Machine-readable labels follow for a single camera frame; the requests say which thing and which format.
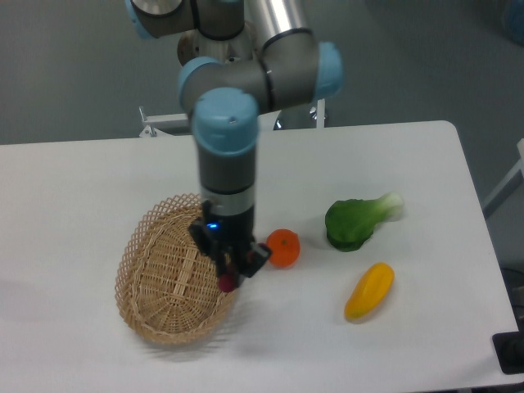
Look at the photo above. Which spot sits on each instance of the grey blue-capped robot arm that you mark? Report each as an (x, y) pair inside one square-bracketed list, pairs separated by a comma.
[(224, 101)]

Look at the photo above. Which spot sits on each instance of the green bok choy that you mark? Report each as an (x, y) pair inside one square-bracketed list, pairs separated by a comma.
[(350, 223)]

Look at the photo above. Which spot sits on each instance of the black device table corner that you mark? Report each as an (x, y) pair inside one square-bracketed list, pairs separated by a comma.
[(509, 351)]

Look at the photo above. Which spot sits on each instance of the orange tangerine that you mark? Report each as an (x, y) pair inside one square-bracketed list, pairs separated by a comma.
[(285, 247)]

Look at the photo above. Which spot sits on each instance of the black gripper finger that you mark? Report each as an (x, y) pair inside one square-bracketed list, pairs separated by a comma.
[(243, 267), (223, 264)]

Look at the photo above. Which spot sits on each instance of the yellow mango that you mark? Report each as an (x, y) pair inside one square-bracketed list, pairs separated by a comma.
[(369, 292)]

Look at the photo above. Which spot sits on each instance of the woven wicker basket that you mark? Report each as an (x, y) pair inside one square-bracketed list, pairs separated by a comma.
[(165, 289)]

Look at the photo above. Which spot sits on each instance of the white clamp bracket right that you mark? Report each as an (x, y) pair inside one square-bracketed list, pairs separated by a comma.
[(313, 115)]

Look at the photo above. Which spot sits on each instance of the white clamp bracket left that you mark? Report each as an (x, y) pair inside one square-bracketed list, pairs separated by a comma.
[(154, 126)]

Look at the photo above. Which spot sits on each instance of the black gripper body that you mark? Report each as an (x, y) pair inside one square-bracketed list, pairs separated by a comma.
[(231, 233)]

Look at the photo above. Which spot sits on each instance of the purple sweet potato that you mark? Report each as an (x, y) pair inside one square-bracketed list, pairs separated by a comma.
[(227, 280)]

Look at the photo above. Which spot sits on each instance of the white clamp bracket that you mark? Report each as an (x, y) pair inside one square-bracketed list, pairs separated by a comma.
[(154, 126), (313, 115)]

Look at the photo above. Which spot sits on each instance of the white furniture leg right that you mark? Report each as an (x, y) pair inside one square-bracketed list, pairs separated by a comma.
[(509, 183)]

